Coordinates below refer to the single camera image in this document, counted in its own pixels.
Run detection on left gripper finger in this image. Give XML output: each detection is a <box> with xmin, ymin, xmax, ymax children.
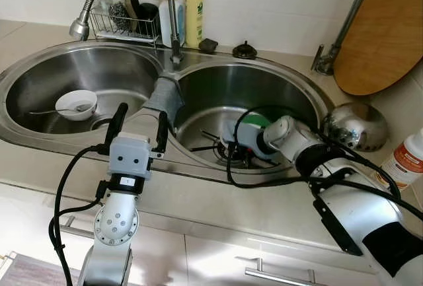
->
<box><xmin>155</xmin><ymin>110</ymin><xmax>169</xmax><ymax>154</ymax></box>
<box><xmin>104</xmin><ymin>102</ymin><xmax>130</xmax><ymax>148</ymax></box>

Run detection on grey dishcloth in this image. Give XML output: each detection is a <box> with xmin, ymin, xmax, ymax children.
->
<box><xmin>141</xmin><ymin>75</ymin><xmax>186</xmax><ymax>130</ymax></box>

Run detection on black chopstick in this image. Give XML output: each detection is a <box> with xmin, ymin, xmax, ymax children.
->
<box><xmin>190</xmin><ymin>142</ymin><xmax>229</xmax><ymax>153</ymax></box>
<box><xmin>200</xmin><ymin>129</ymin><xmax>227</xmax><ymax>143</ymax></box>

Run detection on green plastic dish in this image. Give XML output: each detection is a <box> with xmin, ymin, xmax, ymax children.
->
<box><xmin>238</xmin><ymin>111</ymin><xmax>275</xmax><ymax>128</ymax></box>

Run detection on small plain white bowl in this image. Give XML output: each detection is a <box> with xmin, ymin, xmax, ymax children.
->
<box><xmin>55</xmin><ymin>90</ymin><xmax>98</xmax><ymax>122</ymax></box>

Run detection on stainless steel double sink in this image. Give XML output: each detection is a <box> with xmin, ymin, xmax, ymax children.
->
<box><xmin>0</xmin><ymin>38</ymin><xmax>334</xmax><ymax>184</ymax></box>

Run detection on steel spoon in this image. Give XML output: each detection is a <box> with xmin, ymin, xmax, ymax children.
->
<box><xmin>28</xmin><ymin>103</ymin><xmax>93</xmax><ymax>116</ymax></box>

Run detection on small black block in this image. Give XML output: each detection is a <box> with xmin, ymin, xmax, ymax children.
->
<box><xmin>198</xmin><ymin>38</ymin><xmax>219</xmax><ymax>54</ymax></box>

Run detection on steel gooseneck spray faucet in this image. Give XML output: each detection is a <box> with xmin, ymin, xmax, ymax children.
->
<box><xmin>69</xmin><ymin>0</ymin><xmax>186</xmax><ymax>62</ymax></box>

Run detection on white plastic bottle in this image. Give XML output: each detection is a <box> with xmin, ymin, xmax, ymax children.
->
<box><xmin>159</xmin><ymin>0</ymin><xmax>186</xmax><ymax>47</ymax></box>

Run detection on steel wool scourer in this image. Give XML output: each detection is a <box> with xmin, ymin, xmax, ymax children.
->
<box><xmin>108</xmin><ymin>2</ymin><xmax>130</xmax><ymax>30</ymax></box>

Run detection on cream sink base cabinet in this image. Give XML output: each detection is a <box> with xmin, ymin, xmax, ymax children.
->
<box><xmin>0</xmin><ymin>187</ymin><xmax>397</xmax><ymax>286</ymax></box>

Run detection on black sink plug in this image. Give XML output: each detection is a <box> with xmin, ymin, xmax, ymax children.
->
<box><xmin>232</xmin><ymin>40</ymin><xmax>258</xmax><ymax>60</ymax></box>

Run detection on white bottle orange label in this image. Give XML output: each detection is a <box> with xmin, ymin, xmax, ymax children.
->
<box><xmin>378</xmin><ymin>131</ymin><xmax>423</xmax><ymax>191</ymax></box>

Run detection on dark scrub sponge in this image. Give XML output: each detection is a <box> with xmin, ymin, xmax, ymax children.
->
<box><xmin>122</xmin><ymin>0</ymin><xmax>143</xmax><ymax>32</ymax></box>

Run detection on yellow detergent bottle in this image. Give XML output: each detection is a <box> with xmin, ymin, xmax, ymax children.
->
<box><xmin>184</xmin><ymin>0</ymin><xmax>211</xmax><ymax>49</ymax></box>

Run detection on shiny steel bowl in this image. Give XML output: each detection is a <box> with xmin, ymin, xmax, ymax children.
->
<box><xmin>322</xmin><ymin>102</ymin><xmax>389</xmax><ymax>153</ymax></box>

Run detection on slender grey steel tap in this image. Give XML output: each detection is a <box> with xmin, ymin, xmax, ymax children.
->
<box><xmin>312</xmin><ymin>0</ymin><xmax>374</xmax><ymax>77</ymax></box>

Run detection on round wooden cutting board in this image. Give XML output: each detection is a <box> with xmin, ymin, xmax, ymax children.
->
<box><xmin>332</xmin><ymin>0</ymin><xmax>423</xmax><ymax>96</ymax></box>

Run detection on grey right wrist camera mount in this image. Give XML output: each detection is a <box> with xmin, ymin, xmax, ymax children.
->
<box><xmin>228</xmin><ymin>123</ymin><xmax>266</xmax><ymax>162</ymax></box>

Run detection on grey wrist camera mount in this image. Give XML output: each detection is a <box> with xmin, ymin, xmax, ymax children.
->
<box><xmin>228</xmin><ymin>123</ymin><xmax>266</xmax><ymax>162</ymax></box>
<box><xmin>108</xmin><ymin>134</ymin><xmax>152</xmax><ymax>180</ymax></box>

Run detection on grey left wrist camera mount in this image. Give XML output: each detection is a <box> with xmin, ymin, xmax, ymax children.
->
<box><xmin>108</xmin><ymin>134</ymin><xmax>152</xmax><ymax>180</ymax></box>

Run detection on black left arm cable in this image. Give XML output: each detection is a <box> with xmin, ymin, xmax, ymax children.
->
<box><xmin>48</xmin><ymin>142</ymin><xmax>110</xmax><ymax>286</ymax></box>

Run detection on wire sink caddy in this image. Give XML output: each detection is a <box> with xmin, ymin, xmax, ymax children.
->
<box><xmin>89</xmin><ymin>5</ymin><xmax>163</xmax><ymax>44</ymax></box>

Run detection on steel bar cabinet handle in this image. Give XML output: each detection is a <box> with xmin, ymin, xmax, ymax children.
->
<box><xmin>245</xmin><ymin>258</ymin><xmax>313</xmax><ymax>286</ymax></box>
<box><xmin>58</xmin><ymin>215</ymin><xmax>96</xmax><ymax>238</ymax></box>

